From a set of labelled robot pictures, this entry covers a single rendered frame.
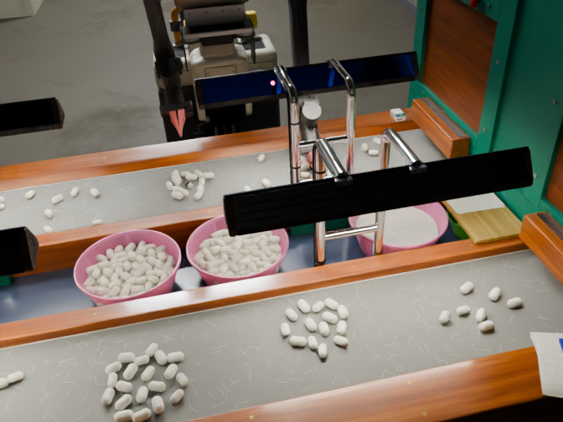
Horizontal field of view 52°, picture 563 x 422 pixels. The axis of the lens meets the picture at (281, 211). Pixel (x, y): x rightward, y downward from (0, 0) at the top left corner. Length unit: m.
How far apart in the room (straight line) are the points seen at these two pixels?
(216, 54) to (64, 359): 1.37
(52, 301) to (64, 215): 0.30
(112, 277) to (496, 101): 1.10
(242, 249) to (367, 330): 0.41
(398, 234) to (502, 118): 0.42
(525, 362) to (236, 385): 0.58
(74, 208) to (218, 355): 0.75
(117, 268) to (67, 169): 0.53
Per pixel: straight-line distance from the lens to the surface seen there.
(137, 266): 1.52
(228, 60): 2.29
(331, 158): 1.14
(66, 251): 1.66
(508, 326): 1.37
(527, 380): 1.25
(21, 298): 1.65
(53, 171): 1.97
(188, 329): 1.33
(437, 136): 1.86
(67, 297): 1.60
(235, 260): 1.49
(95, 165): 1.95
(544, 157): 1.51
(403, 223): 1.62
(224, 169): 1.85
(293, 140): 1.49
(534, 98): 1.54
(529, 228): 1.49
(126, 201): 1.78
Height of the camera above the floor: 1.70
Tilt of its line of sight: 36 degrees down
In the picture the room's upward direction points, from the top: 3 degrees counter-clockwise
